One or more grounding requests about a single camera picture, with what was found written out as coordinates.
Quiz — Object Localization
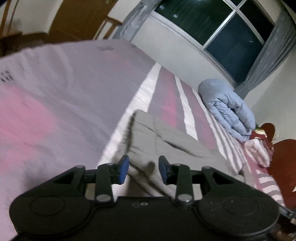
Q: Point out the grey pants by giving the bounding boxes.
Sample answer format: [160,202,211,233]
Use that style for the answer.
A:
[112,110,255,197]

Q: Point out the striped purple pink bedsheet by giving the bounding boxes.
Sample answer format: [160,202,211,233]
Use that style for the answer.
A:
[1,40,283,240]

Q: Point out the folded light blue duvet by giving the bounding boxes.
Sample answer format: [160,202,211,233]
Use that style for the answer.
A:
[198,79,256,143]

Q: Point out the folded white blanket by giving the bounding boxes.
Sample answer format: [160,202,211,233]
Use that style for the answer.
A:
[243,138,272,168]

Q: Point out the folded red cloth stack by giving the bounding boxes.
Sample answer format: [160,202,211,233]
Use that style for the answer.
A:
[249,128,274,153]

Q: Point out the red wooden headboard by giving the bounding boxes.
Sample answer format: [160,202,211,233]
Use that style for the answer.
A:
[260,123,295,209]

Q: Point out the left grey curtain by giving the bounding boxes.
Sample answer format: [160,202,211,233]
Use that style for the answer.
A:
[112,0,161,41]

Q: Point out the grey curtain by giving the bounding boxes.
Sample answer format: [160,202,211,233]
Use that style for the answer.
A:
[234,9,295,99]
[112,0,161,41]

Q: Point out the wooden chair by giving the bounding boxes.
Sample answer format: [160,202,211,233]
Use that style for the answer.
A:
[93,16,122,40]

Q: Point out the brown wooden door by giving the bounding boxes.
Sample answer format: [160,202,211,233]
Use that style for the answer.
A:
[48,0,117,43]

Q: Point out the dark wooden nightstand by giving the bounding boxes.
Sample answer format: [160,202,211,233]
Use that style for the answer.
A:
[1,32,48,57]

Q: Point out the right grey curtain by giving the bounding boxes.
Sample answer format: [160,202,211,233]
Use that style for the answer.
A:
[234,9,295,99]

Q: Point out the window with white frame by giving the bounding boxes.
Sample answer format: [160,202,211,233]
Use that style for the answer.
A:
[151,0,275,87]

